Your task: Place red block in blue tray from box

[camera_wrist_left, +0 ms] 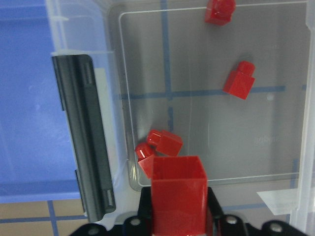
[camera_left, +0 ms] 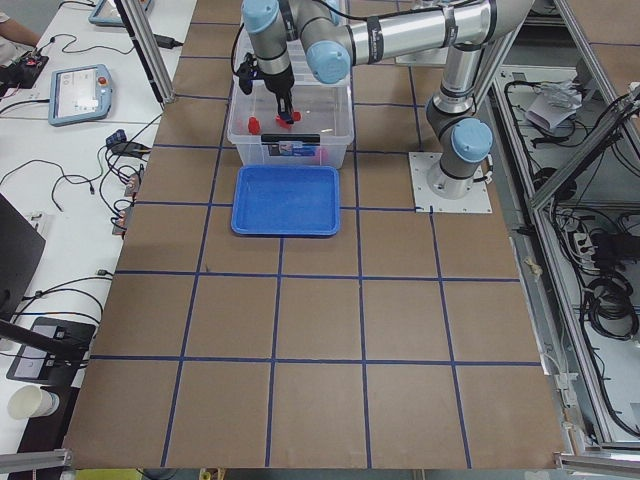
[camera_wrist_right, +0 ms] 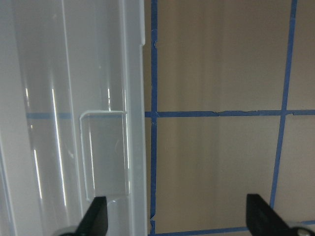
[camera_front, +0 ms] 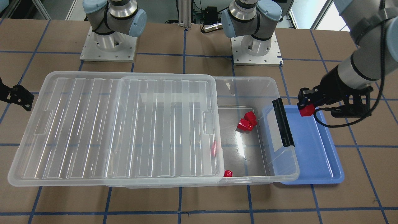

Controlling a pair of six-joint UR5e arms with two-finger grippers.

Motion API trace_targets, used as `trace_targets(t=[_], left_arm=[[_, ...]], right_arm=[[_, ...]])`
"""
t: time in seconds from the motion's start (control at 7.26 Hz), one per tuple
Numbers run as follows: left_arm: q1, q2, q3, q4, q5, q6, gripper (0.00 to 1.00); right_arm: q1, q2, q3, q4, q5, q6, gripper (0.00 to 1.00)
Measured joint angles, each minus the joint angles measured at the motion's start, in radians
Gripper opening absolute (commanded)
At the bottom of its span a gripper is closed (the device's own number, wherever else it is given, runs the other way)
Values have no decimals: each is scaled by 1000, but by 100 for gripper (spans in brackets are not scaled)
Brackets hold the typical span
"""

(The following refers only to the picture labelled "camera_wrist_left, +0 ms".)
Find red block upper pair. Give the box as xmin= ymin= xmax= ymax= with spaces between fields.
xmin=146 ymin=129 xmax=183 ymax=156

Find black box latch handle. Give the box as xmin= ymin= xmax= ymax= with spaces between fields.
xmin=52 ymin=55 xmax=116 ymax=222

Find red block middle box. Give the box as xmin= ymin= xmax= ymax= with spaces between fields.
xmin=223 ymin=61 xmax=255 ymax=100

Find red block lower pair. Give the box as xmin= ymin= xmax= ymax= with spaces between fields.
xmin=135 ymin=142 xmax=157 ymax=179

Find red block picked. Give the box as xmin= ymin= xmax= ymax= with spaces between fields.
xmin=151 ymin=156 xmax=207 ymax=236

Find red block pair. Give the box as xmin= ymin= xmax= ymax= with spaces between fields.
xmin=135 ymin=142 xmax=157 ymax=179
xmin=146 ymin=129 xmax=183 ymax=156

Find clear plastic storage box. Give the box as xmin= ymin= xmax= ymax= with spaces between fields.
xmin=46 ymin=0 xmax=315 ymax=236

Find blue plastic tray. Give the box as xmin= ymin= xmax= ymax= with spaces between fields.
xmin=0 ymin=0 xmax=80 ymax=203

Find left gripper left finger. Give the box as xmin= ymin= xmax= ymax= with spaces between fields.
xmin=137 ymin=187 xmax=152 ymax=220

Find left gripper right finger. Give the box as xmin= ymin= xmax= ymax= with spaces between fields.
xmin=207 ymin=187 xmax=224 ymax=220

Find red block front edge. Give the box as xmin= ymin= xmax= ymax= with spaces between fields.
xmin=204 ymin=0 xmax=236 ymax=26

